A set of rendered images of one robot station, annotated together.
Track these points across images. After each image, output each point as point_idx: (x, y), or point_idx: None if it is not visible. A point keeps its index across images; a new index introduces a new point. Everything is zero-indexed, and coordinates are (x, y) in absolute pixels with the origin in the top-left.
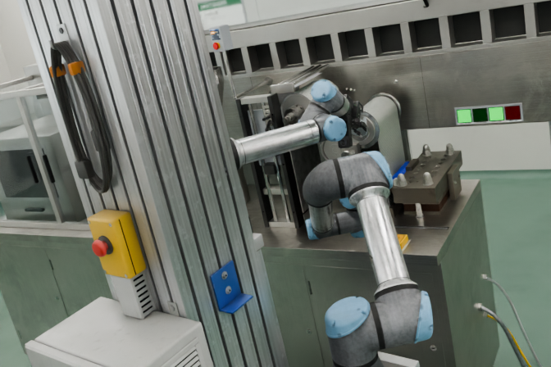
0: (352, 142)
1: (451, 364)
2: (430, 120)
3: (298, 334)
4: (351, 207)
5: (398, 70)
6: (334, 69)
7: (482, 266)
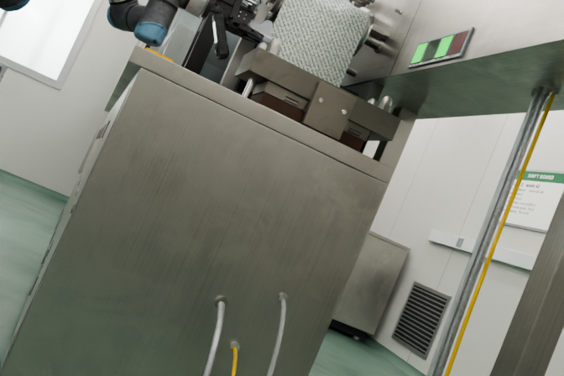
0: None
1: (60, 240)
2: (394, 65)
3: (74, 198)
4: None
5: None
6: (374, 5)
7: (290, 279)
